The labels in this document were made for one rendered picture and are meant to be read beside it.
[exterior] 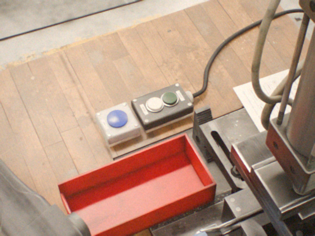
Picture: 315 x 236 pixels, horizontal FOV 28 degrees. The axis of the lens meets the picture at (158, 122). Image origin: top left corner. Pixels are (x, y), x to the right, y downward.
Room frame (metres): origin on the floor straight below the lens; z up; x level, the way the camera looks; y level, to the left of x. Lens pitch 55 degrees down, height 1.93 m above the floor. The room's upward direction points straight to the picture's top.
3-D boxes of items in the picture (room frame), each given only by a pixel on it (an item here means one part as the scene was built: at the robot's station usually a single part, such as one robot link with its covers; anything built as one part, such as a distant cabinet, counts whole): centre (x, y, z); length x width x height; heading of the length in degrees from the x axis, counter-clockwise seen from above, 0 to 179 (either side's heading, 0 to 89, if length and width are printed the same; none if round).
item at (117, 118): (0.71, 0.08, 0.93); 0.04 x 0.04 x 0.02
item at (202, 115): (0.67, -0.09, 0.95); 0.06 x 0.03 x 0.09; 25
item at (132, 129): (0.71, 0.08, 0.90); 0.07 x 0.07 x 0.06; 25
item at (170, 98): (0.76, -0.02, 0.93); 0.03 x 0.03 x 0.02
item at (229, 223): (0.49, -0.16, 0.98); 0.13 x 0.01 x 0.03; 115
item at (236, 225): (0.46, -0.10, 0.98); 0.07 x 0.02 x 0.01; 115
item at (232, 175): (0.61, -0.12, 0.95); 0.15 x 0.03 x 0.10; 25
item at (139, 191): (0.56, 0.04, 0.93); 0.25 x 0.12 x 0.06; 115
